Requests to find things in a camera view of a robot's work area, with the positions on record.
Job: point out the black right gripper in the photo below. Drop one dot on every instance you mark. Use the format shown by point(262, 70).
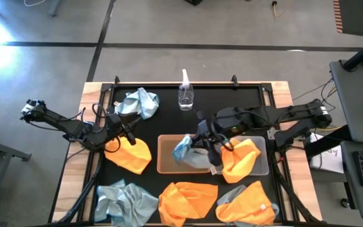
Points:
point(213, 130)

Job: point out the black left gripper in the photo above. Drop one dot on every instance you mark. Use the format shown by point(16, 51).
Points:
point(117, 122)

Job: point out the orange microfiber towel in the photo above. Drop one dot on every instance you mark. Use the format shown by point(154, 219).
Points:
point(184, 198)
point(247, 205)
point(131, 157)
point(238, 164)

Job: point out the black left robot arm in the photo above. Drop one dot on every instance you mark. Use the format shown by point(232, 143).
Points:
point(71, 127)

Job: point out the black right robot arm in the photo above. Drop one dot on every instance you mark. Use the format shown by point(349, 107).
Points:
point(279, 115)

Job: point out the orange plastic basket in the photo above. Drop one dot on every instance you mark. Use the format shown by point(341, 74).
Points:
point(165, 157)

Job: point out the black table mat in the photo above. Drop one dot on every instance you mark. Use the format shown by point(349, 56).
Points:
point(219, 101)

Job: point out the clear plastic basket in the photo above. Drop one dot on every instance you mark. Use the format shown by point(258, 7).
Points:
point(261, 157)

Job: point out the clear spray bottle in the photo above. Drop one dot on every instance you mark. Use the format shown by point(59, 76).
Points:
point(186, 97)

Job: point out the white paper sheet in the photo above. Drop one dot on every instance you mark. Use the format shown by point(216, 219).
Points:
point(329, 160)

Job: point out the gray desk panel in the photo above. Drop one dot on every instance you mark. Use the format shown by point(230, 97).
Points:
point(354, 101)

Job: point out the black stand pole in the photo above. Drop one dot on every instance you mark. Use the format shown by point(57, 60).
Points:
point(362, 53)

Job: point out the orange striped floor mat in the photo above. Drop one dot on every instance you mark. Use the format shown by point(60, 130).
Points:
point(358, 15)

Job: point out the black frame clamp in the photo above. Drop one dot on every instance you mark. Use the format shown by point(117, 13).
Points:
point(117, 80)
point(234, 80)

